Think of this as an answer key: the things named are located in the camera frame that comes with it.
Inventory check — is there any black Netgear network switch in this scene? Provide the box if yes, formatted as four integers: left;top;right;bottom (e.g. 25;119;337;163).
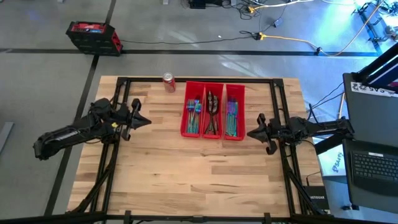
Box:
303;185;330;211

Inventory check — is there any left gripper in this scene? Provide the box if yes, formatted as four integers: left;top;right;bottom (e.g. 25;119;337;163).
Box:
119;98;152;142

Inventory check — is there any black laptop with keyboard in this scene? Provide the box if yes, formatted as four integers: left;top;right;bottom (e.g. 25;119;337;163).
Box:
341;138;398;215

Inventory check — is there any grey laptop with sticker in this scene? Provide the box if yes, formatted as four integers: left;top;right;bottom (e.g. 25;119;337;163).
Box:
342;72;398;147

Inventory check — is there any black aluminium table frame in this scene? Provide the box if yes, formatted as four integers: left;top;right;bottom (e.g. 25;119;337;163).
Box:
65;76;331;224

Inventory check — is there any pale yellow floor cable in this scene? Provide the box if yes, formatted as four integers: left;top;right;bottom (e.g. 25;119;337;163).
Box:
247;0;315;14

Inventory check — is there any yellow extension cord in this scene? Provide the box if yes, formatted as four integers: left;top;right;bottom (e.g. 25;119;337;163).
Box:
256;0;388;57

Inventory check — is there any red plastic bin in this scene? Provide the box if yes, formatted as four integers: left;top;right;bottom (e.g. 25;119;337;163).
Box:
223;83;247;142
201;82;225;140
180;81;206;138

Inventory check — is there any black and red toolbox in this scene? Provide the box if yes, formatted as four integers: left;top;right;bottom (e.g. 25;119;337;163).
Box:
65;21;124;57

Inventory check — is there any red soda can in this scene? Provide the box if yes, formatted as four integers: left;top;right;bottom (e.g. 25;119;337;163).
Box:
162;72;177;93

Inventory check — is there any white cable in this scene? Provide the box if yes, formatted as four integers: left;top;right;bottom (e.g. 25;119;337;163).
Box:
338;92;346;121

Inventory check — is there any black floor stand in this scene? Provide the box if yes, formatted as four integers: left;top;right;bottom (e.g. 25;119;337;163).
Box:
353;1;386;56

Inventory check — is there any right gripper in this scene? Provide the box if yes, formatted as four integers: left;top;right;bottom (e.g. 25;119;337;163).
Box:
246;112;282;156

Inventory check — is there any white printed carton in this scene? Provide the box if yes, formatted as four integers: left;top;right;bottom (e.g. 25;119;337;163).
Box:
317;151;345;177

